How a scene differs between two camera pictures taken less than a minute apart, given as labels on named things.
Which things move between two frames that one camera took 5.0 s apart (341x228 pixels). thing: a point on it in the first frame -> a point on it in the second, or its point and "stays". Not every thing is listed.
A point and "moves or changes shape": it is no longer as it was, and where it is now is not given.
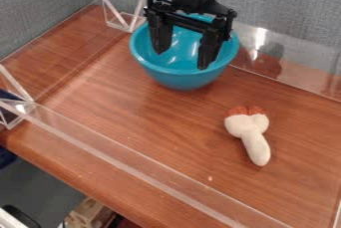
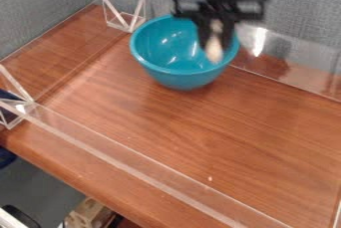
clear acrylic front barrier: x=20 y=113 stays
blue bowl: x=174 y=67 stays
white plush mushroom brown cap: x=249 y=126 moves or changes shape
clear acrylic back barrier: x=300 y=63 stays
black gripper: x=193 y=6 -> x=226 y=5
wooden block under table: x=90 y=215 stays
